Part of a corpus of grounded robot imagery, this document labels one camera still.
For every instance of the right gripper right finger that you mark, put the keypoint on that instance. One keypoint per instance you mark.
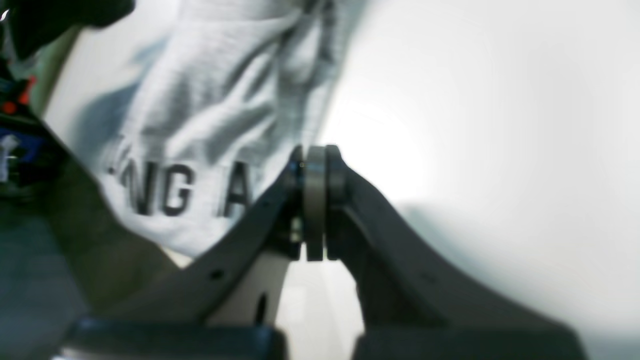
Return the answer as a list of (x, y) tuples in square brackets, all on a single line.
[(414, 303)]

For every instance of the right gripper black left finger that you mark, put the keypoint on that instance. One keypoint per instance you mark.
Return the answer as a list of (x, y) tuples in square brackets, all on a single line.
[(223, 305)]

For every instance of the grey t-shirt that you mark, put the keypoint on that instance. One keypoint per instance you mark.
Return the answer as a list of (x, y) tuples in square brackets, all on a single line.
[(234, 88)]

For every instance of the blue and black clutter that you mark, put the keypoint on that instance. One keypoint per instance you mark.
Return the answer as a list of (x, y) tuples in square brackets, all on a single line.
[(31, 158)]

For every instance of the dark navy cloth pile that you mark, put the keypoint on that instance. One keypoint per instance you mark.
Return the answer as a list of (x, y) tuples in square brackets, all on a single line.
[(29, 25)]

